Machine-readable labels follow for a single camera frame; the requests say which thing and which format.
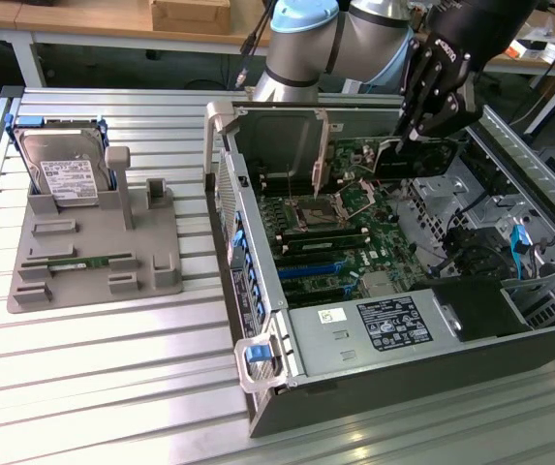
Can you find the black RAM slot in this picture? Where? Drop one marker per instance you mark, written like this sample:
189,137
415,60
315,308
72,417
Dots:
282,180
282,190

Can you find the brown cardboard box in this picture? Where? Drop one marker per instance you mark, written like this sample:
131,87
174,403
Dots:
190,17

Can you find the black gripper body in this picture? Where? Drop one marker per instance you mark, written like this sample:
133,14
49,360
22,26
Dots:
471,34

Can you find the black air shroud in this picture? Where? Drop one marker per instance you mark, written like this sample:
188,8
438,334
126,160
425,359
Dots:
480,310

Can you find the grey parts rack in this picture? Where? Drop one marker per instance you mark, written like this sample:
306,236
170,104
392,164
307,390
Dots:
88,290

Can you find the CPU socket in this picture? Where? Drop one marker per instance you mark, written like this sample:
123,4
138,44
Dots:
316,213

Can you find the thin locking lever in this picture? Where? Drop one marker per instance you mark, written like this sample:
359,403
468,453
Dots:
289,184

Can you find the grey case corner bracket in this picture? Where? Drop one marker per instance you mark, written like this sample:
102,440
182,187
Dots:
257,380
221,114

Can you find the installed black RAM stick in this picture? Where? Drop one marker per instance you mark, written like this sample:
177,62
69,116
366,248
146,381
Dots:
325,244

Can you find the black graphics card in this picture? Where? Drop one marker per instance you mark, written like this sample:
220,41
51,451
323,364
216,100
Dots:
398,162

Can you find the metal socket cover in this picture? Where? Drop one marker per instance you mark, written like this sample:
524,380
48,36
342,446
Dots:
359,196

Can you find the blue expansion slot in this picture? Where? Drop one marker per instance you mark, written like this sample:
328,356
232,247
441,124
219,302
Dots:
306,271

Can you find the blue case latch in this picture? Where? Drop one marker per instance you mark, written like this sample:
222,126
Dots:
255,353

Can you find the metal disk bay cage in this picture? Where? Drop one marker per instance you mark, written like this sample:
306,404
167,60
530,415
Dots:
437,198

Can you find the black expansion slot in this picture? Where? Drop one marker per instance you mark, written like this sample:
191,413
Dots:
313,294

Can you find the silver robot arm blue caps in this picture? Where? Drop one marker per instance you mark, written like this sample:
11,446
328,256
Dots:
296,53

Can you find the open black PC case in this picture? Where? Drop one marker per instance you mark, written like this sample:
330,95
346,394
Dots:
403,385

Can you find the orange and white box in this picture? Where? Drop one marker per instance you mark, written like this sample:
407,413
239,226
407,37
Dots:
529,49

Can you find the hard disk with blue bracket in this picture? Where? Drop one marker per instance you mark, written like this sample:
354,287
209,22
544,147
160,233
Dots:
59,155

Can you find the wooden desk white frame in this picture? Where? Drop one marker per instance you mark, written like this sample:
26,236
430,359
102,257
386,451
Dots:
64,19
538,64

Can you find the green motherboard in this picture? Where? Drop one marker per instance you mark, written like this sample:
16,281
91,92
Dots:
388,237

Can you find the silver chipset heat sink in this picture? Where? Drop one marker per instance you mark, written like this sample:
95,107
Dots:
379,283

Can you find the loose green RAM stick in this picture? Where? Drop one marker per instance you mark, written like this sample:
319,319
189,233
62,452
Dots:
83,264

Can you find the grey power supply unit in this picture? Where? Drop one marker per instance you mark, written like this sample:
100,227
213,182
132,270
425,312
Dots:
325,349

